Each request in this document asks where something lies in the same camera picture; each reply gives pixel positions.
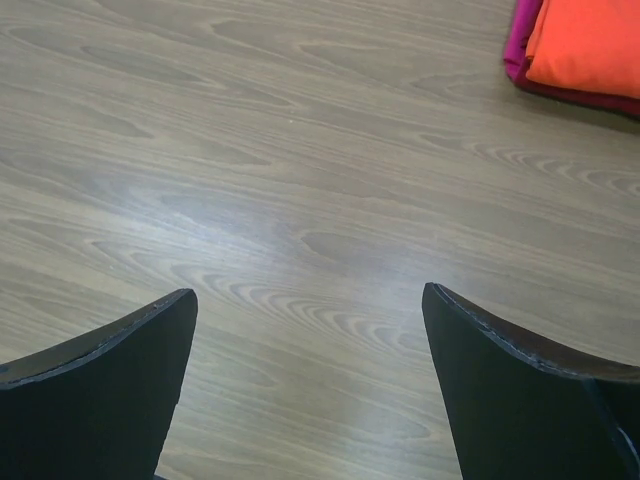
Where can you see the folded orange t-shirt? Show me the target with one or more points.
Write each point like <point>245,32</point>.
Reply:
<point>590,46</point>

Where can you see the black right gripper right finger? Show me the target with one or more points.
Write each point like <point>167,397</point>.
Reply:
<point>522,406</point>

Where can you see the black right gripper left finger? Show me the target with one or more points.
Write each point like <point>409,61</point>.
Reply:
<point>100,405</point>

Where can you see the folded dark red t-shirt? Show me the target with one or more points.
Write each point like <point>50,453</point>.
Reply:
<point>516,65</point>

